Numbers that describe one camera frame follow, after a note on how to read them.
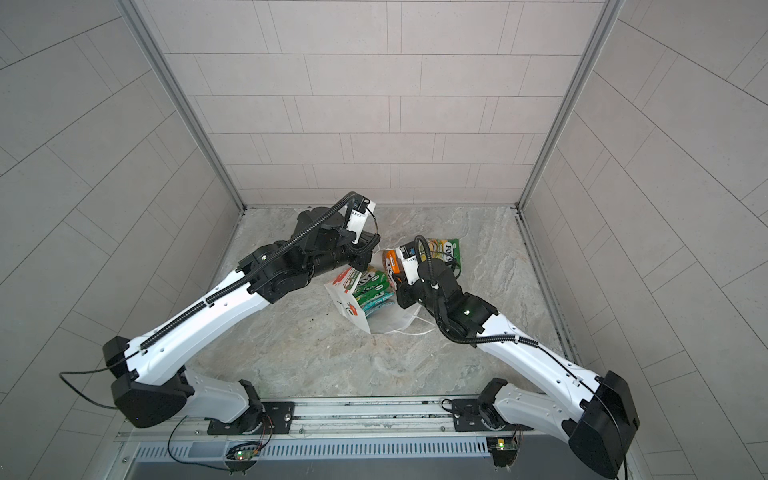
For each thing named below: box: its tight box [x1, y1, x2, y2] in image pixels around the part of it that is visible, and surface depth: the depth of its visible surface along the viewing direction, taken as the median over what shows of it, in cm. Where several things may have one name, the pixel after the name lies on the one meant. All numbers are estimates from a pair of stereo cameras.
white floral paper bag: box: [324, 267, 435, 335], surface depth 73 cm
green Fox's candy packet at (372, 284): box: [353, 271, 390, 304], surface depth 82 cm
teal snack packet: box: [361, 292, 395, 317], surface depth 82 cm
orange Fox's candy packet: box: [382, 249, 401, 291], surface depth 74 cm
